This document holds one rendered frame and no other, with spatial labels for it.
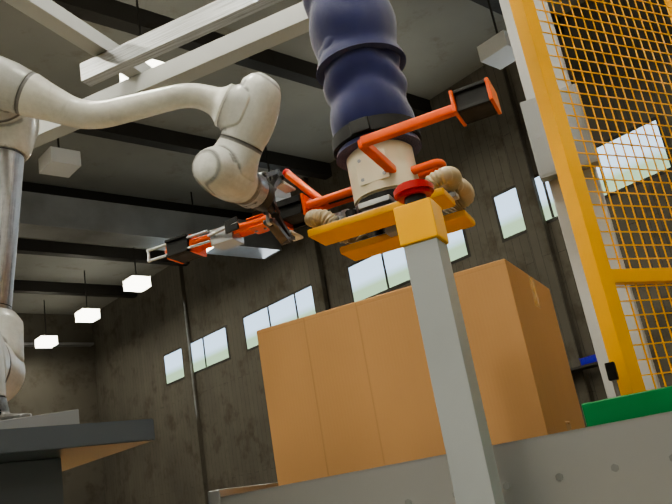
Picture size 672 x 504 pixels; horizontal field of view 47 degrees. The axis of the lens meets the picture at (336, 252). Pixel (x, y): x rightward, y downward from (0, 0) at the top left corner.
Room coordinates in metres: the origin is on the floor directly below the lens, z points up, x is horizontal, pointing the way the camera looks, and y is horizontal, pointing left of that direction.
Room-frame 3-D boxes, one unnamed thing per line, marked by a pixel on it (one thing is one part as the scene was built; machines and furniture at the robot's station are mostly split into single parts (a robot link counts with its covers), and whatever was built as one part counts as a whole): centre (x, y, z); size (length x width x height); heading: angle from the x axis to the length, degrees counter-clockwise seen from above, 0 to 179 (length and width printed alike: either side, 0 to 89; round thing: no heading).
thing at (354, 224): (1.71, -0.12, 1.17); 0.34 x 0.10 x 0.05; 69
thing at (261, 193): (1.68, 0.18, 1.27); 0.09 x 0.06 x 0.09; 69
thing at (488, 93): (1.45, -0.34, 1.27); 0.09 x 0.08 x 0.05; 159
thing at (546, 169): (2.50, -0.84, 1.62); 0.20 x 0.05 x 0.30; 68
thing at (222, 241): (1.97, 0.28, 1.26); 0.07 x 0.07 x 0.04; 69
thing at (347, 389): (1.81, -0.14, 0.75); 0.60 x 0.40 x 0.40; 65
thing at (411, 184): (1.25, -0.15, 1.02); 0.07 x 0.07 x 0.04
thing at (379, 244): (1.89, -0.19, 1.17); 0.34 x 0.10 x 0.05; 69
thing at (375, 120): (1.80, -0.15, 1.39); 0.23 x 0.23 x 0.04
